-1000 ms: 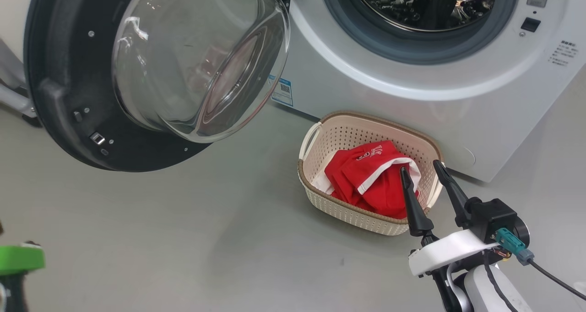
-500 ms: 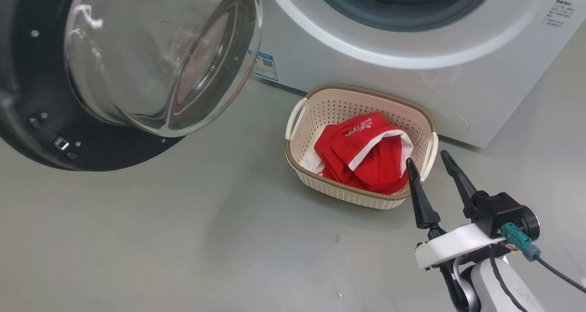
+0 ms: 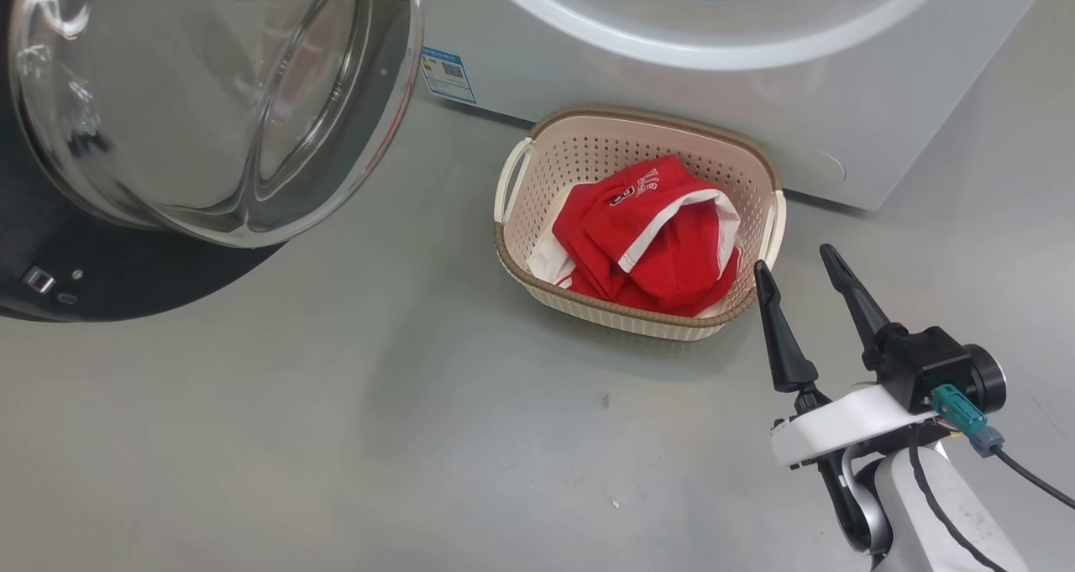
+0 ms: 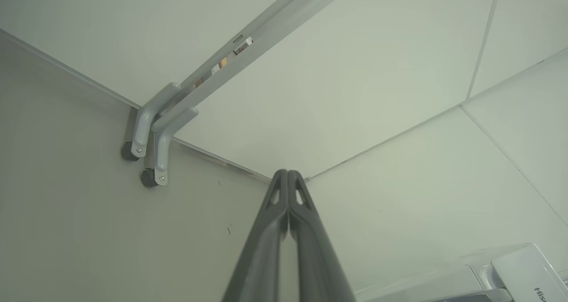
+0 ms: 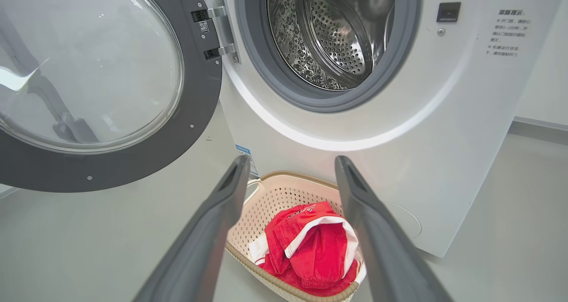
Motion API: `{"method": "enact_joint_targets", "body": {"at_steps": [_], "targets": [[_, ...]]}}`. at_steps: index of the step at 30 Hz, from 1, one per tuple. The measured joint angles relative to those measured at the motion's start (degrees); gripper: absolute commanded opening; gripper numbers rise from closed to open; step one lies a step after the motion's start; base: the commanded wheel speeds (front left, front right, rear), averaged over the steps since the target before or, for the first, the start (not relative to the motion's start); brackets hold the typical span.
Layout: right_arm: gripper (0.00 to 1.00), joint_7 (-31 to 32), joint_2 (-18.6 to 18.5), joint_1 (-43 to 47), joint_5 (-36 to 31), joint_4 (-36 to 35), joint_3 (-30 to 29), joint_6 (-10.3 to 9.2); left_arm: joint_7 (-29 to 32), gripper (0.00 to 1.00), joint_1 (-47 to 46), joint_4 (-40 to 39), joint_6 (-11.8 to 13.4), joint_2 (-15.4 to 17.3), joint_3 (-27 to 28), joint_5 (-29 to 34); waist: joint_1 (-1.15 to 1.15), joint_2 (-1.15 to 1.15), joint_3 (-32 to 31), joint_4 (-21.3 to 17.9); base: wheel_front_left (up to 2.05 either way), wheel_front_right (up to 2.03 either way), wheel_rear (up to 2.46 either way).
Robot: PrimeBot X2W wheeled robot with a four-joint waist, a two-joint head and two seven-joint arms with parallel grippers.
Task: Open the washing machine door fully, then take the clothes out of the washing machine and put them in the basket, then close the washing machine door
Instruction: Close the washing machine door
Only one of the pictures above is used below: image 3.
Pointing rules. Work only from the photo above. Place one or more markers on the white front-load washing machine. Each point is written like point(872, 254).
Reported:
point(840, 110)

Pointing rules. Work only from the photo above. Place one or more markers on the red white printed jersey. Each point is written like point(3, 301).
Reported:
point(672, 253)

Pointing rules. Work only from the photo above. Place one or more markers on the red white garment with tag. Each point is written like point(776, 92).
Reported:
point(547, 259)

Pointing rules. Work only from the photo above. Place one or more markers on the blue energy label sticker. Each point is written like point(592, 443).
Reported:
point(448, 75)

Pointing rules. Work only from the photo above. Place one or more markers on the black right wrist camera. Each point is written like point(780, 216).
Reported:
point(932, 366)

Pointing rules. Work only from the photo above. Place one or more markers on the cream perforated laundry basket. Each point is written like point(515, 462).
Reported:
point(537, 177)

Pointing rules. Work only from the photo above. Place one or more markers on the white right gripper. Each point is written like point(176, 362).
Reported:
point(840, 425)

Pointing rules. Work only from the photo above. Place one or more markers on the black round glass washer door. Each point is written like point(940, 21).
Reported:
point(126, 278)

